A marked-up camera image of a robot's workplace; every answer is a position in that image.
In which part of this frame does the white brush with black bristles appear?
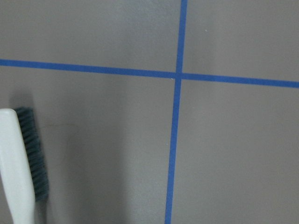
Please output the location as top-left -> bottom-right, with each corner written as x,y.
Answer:
0,107 -> 49,224

